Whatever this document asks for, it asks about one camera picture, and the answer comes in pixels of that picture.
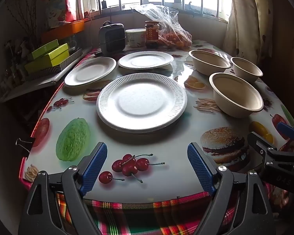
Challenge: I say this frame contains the glass jar with red label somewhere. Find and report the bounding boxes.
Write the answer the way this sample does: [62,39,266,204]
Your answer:
[144,20,160,49]

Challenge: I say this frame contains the food print tablecloth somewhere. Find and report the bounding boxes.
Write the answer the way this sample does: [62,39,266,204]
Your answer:
[18,39,294,201]

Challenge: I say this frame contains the plaid cloth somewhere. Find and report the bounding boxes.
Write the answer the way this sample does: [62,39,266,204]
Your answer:
[20,152,291,235]

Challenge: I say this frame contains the dried branches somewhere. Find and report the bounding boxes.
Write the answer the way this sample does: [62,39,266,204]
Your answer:
[5,0,43,40]

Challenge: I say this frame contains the cluster of small ornaments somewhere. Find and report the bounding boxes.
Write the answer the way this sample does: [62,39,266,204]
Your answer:
[1,36,31,85]

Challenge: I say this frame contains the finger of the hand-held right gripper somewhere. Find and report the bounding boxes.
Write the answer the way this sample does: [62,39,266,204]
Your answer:
[276,122,294,153]
[247,132,280,157]

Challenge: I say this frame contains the dotted cream curtain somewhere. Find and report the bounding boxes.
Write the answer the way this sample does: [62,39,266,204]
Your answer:
[223,0,275,66]

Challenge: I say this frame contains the white plastic tub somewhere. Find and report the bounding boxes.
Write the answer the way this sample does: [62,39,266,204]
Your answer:
[125,29,147,47]

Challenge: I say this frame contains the colourful printed box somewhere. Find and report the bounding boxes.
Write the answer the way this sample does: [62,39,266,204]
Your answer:
[45,0,69,28]

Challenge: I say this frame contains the wide beige paper bowl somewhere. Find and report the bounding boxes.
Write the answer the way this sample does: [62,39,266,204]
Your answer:
[188,50,232,76]

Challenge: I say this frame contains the small beige paper bowl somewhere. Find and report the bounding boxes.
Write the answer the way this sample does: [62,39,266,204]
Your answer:
[230,57,263,83]

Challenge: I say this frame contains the large ribbed white paper plate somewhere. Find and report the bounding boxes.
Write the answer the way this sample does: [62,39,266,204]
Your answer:
[96,73,188,134]

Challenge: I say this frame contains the small dark object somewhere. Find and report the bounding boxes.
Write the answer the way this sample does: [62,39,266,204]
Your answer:
[186,1,199,13]

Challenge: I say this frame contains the flat green box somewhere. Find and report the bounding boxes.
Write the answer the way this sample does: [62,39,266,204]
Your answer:
[27,39,59,60]

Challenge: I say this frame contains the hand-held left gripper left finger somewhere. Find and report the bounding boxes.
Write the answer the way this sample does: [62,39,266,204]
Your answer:
[18,141,108,235]

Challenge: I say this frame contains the white side table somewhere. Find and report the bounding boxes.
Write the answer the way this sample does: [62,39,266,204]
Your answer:
[0,45,92,102]

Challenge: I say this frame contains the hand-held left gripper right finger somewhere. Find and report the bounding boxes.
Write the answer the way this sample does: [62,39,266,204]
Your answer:
[187,142,276,235]

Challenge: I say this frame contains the chevron patterned box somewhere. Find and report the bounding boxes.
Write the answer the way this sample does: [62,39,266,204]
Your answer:
[27,48,83,79]

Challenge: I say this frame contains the orange box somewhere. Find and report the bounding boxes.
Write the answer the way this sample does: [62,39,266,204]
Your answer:
[41,20,85,42]

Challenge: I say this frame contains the black binder clip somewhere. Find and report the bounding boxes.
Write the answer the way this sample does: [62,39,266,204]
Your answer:
[15,137,36,153]

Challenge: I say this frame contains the red bag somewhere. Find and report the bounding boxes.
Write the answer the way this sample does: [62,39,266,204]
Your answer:
[64,0,77,22]

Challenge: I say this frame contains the grey desk heater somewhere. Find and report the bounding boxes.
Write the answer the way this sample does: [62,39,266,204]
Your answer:
[99,23,126,54]

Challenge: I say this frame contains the large green box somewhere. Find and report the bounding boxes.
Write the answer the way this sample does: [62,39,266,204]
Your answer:
[24,43,70,74]

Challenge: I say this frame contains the smooth white paper plate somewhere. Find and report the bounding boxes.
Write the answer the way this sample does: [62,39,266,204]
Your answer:
[64,57,117,88]

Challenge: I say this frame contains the clear bag of oranges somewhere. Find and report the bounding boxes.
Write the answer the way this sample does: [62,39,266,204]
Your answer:
[135,4,193,51]

